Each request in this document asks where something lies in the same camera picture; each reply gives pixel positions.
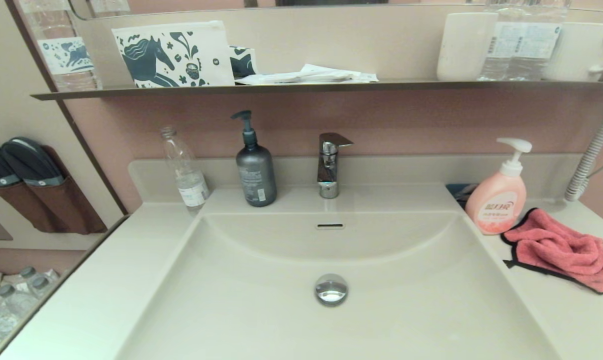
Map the chrome sink faucet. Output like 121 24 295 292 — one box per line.
317 132 355 199

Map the pink cloth black trim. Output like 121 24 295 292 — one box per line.
500 207 603 295

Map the chrome sink drain stopper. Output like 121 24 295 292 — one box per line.
315 273 349 307

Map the white ceramic sink basin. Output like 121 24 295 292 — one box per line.
114 210 562 360

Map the grey pump soap bottle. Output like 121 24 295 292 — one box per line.
231 110 278 208

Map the uncapped clear plastic bottle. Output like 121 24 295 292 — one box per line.
160 125 211 211

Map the small teal patterned box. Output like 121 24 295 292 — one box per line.
230 46 258 80

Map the dark blue packet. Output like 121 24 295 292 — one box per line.
445 183 480 208

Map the white horse print pouch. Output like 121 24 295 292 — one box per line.
111 20 236 89

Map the pink hand soap pump bottle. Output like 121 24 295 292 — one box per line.
464 137 533 236

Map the brown slipper holder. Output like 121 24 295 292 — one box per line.
0 180 70 233
25 145 108 235

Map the clear labelled water bottle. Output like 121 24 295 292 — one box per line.
519 0 572 82
477 0 527 82

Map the clear bottle horse print label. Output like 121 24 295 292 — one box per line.
17 0 104 92

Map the metal wall shelf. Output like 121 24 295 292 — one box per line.
30 80 603 101

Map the wall mirror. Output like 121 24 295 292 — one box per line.
66 0 603 21

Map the white handleless cup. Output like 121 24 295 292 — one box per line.
436 12 500 82

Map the white coiled cord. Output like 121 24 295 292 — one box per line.
564 95 603 202

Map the white mug with handle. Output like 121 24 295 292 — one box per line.
541 22 603 82

